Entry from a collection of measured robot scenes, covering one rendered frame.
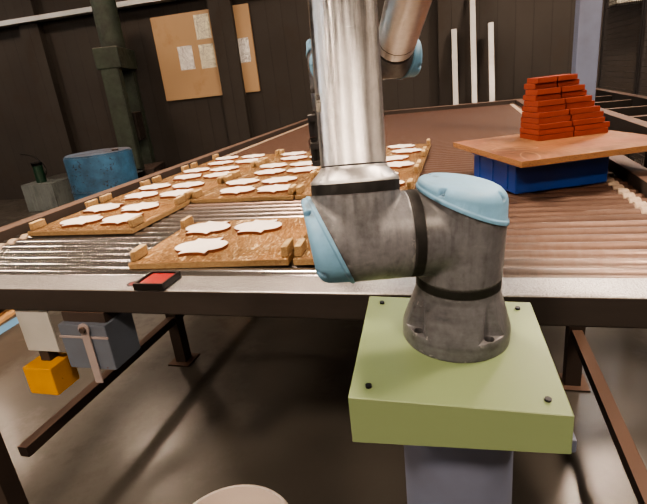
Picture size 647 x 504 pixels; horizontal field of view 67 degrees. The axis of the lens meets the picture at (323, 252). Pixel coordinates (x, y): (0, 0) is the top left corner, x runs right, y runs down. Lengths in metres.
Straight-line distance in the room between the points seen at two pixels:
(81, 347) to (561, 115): 1.60
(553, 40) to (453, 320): 6.18
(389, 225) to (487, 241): 0.12
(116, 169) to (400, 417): 4.18
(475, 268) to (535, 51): 6.12
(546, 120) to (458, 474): 1.31
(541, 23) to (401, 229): 6.18
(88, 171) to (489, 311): 4.19
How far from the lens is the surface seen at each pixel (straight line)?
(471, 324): 0.67
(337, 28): 0.62
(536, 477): 1.91
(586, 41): 2.86
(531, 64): 6.69
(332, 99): 0.61
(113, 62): 6.78
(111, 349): 1.27
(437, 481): 0.81
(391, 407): 0.63
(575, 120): 1.88
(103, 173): 4.61
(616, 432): 1.71
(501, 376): 0.68
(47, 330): 1.40
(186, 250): 1.26
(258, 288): 1.02
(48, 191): 7.64
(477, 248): 0.63
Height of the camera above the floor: 1.31
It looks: 19 degrees down
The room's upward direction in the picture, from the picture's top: 6 degrees counter-clockwise
